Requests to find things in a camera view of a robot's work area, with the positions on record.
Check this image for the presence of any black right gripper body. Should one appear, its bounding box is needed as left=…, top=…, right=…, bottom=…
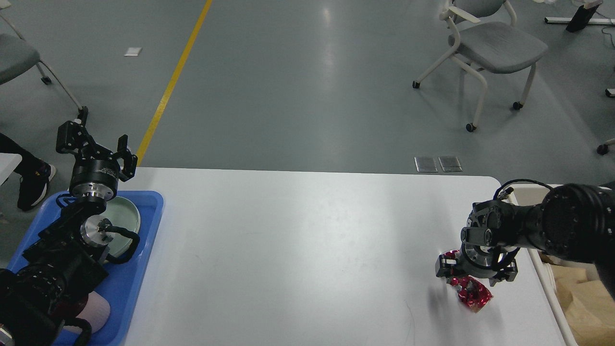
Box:
left=458, top=245, right=509, bottom=279

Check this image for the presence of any beige plastic bin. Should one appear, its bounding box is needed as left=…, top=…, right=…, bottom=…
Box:
left=509, top=184, right=615, bottom=346

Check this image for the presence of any right metal floor plate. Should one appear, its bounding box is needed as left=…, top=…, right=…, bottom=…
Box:
left=438, top=156, right=463, bottom=173

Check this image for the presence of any person in dark clothes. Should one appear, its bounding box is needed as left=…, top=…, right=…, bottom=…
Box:
left=0, top=134, right=57, bottom=212

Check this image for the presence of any white desk leg base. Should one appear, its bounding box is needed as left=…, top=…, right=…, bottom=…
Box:
left=544, top=0, right=615, bottom=33

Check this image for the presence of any blue plastic tray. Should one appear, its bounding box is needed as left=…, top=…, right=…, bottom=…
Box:
left=2, top=190, right=163, bottom=346

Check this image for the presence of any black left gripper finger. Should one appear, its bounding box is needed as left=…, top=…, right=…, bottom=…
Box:
left=111, top=135, right=138, bottom=182
left=56, top=107, right=97, bottom=160

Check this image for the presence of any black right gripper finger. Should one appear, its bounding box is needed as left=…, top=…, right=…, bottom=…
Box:
left=435, top=254, right=464, bottom=279
left=489, top=259, right=518, bottom=287

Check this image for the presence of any pink mug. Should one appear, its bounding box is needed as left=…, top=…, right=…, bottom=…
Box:
left=63, top=291, right=111, bottom=334

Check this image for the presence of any red foil wrapper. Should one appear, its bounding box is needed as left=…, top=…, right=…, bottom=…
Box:
left=443, top=250, right=493, bottom=313

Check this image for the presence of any left metal floor plate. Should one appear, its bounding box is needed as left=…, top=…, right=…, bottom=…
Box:
left=414, top=156, right=439, bottom=173

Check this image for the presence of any metal floor plate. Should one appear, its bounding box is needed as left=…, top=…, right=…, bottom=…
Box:
left=414, top=156, right=439, bottom=173
left=438, top=156, right=463, bottom=173

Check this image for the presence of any green plate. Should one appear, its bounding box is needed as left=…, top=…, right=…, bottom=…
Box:
left=101, top=197, right=141, bottom=258

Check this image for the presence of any grey chair right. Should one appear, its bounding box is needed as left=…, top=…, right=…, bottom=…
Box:
left=412, top=0, right=548, bottom=132

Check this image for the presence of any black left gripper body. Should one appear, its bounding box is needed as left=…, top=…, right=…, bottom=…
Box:
left=69, top=158, right=120, bottom=201

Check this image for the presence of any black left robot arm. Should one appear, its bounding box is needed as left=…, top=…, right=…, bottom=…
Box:
left=0, top=111, right=140, bottom=346

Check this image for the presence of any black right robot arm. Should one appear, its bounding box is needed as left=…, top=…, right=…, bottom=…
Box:
left=435, top=180, right=615, bottom=296

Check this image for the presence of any grey office chair left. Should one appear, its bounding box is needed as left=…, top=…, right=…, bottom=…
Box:
left=0, top=15, right=89, bottom=123

